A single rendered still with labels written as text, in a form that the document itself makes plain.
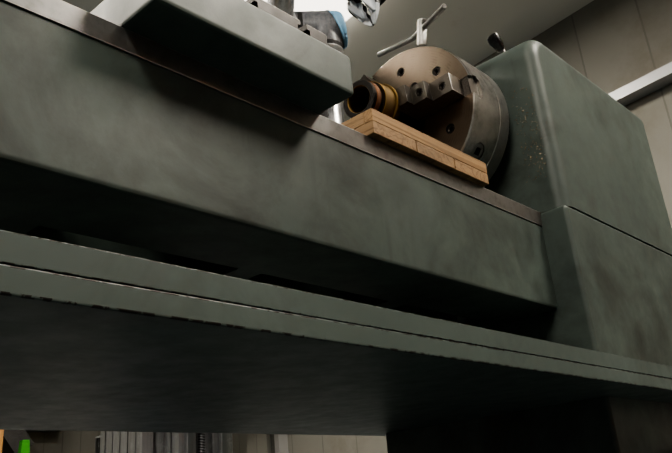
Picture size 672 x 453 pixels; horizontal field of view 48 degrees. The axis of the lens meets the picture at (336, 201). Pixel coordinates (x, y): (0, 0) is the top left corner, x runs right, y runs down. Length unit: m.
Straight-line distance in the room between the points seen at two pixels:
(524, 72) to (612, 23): 3.24
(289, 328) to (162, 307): 0.13
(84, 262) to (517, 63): 1.19
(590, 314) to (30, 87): 0.99
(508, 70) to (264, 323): 1.07
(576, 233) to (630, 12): 3.40
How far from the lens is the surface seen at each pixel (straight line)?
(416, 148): 1.13
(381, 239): 1.01
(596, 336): 1.38
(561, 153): 1.50
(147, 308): 0.56
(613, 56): 4.71
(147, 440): 1.90
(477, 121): 1.41
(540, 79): 1.56
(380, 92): 1.38
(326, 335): 0.68
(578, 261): 1.40
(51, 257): 0.53
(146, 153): 0.78
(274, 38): 0.89
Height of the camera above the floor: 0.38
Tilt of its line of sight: 23 degrees up
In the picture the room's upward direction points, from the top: 5 degrees counter-clockwise
